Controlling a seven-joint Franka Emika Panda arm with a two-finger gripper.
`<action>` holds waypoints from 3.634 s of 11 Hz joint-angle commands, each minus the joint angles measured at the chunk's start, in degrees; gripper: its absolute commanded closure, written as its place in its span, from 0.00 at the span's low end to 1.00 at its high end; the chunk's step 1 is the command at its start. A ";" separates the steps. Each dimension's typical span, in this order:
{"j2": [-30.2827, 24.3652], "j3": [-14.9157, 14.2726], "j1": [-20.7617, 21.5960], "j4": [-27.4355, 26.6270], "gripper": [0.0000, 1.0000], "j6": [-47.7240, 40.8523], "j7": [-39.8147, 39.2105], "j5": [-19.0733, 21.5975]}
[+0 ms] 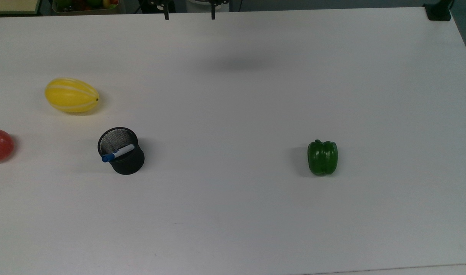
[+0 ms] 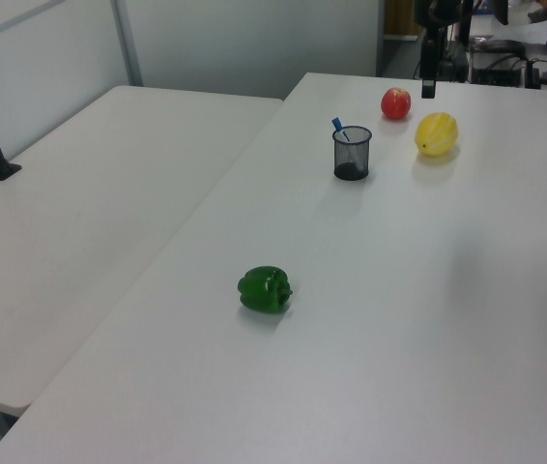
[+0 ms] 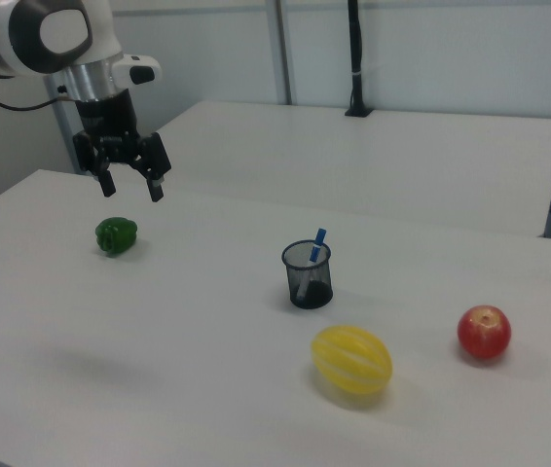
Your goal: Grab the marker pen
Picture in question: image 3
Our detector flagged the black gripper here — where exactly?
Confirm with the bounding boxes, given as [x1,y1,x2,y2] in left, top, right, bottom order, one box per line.
[71,91,174,204]

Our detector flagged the blue white marker pen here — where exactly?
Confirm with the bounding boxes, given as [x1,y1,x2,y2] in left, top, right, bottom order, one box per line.
[296,227,329,299]

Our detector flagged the black mesh pen cup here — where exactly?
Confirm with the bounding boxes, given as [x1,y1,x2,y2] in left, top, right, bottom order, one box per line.
[281,238,334,309]

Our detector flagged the green bell pepper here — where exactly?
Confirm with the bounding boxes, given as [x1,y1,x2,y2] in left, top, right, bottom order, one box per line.
[95,216,139,256]

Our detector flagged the white table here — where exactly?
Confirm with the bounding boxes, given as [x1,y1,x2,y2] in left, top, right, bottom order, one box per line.
[148,100,551,239]

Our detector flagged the black pole with base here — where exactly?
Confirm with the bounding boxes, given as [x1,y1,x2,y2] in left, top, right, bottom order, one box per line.
[344,0,374,119]

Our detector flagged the yellow striped melon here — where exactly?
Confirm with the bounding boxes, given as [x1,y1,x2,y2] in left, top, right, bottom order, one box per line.
[310,324,393,396]

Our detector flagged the red apple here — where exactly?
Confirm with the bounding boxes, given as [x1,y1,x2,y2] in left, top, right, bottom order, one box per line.
[457,305,512,361]

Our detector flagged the grey metal partition post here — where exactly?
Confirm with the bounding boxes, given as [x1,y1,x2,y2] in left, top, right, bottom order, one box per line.
[44,76,82,175]
[264,0,297,105]

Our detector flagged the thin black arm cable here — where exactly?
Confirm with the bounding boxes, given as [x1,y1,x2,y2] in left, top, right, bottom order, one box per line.
[0,76,78,111]

